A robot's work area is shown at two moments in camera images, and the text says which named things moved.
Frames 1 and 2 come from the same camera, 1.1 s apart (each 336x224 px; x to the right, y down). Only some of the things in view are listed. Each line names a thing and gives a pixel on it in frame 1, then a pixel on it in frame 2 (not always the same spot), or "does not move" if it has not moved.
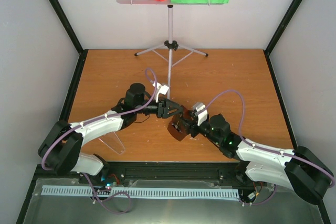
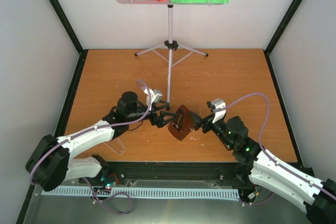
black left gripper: (163, 108) to (159, 121)
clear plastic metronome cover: (112, 140) does not move
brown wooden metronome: (177, 128) does not move
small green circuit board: (109, 185) does not move
